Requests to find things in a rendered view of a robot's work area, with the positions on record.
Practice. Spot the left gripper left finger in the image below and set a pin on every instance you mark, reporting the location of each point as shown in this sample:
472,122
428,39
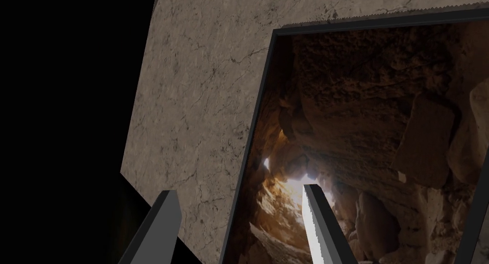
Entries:
158,233

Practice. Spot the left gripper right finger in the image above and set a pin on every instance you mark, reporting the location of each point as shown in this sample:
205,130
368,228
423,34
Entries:
324,233

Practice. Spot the black framed cave picture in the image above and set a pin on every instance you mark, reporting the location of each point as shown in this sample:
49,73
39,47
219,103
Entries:
363,122

